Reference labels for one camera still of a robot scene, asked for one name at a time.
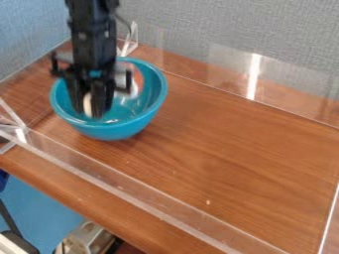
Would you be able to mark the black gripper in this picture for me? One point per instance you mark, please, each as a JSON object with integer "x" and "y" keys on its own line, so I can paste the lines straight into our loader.
{"x": 92, "y": 84}

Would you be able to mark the clear acrylic front barrier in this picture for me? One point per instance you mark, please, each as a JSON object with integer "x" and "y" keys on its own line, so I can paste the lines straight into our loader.
{"x": 145, "y": 216}

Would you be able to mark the clear acrylic left bracket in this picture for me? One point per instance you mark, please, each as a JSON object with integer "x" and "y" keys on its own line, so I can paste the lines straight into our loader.
{"x": 10, "y": 125}

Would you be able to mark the clear acrylic back barrier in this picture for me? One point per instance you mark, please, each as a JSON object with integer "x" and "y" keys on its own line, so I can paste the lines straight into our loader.
{"x": 289, "y": 87}

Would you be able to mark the white brown toy mushroom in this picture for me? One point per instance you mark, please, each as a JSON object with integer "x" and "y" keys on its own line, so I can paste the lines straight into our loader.
{"x": 132, "y": 82}

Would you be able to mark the clear acrylic corner bracket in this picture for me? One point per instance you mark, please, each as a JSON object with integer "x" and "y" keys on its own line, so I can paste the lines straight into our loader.
{"x": 128, "y": 44}

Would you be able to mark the blue bowl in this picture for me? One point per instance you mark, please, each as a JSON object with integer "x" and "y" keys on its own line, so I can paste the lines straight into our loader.
{"x": 129, "y": 115}

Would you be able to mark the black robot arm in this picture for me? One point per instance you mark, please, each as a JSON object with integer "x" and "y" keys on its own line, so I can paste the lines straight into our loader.
{"x": 92, "y": 24}

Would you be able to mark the black chair leg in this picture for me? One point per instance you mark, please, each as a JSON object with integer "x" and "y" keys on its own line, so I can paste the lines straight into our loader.
{"x": 12, "y": 242}

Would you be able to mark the clear acrylic barrier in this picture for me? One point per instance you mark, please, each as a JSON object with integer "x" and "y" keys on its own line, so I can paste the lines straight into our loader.
{"x": 289, "y": 87}
{"x": 145, "y": 216}

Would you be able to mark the white device under table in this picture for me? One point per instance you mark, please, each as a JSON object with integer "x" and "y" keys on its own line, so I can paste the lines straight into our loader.
{"x": 86, "y": 239}

